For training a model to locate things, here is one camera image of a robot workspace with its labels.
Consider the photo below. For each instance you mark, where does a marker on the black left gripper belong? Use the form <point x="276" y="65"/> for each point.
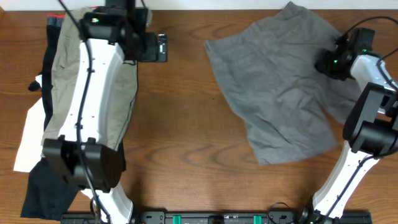
<point x="151" y="55"/>

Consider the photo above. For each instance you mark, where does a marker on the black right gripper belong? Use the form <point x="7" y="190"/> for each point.
<point x="322" y="65"/>

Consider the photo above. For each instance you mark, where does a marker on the grey shorts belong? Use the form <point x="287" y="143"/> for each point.
<point x="267" y="75"/>

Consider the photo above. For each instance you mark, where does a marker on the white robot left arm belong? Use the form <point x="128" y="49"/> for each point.
<point x="80" y="155"/>

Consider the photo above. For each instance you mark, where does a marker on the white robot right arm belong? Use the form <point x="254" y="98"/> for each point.
<point x="370" y="130"/>

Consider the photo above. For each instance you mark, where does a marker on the khaki beige shorts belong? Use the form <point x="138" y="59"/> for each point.
<point x="64" y="74"/>

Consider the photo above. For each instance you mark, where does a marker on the white garment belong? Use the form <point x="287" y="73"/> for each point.
<point x="30" y="149"/>

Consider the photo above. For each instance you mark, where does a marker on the black garment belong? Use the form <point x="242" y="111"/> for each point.
<point x="48" y="196"/>

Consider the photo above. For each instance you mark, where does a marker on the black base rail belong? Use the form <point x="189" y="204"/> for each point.
<point x="213" y="218"/>

